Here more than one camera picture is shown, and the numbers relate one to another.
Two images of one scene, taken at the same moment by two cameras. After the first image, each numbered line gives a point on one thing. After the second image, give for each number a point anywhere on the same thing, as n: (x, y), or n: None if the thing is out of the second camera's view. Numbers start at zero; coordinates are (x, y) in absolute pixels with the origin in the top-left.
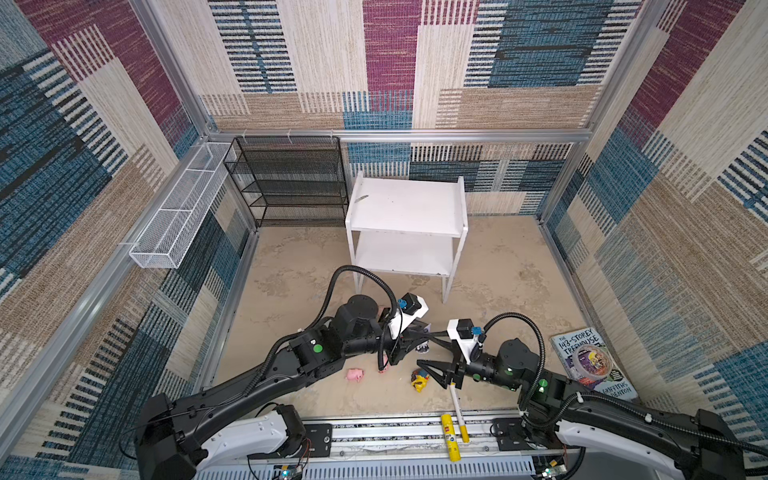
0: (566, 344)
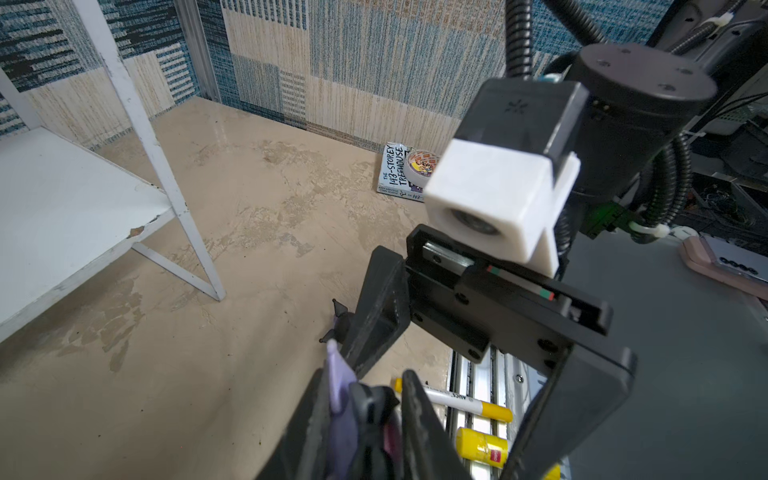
0: (392, 178)
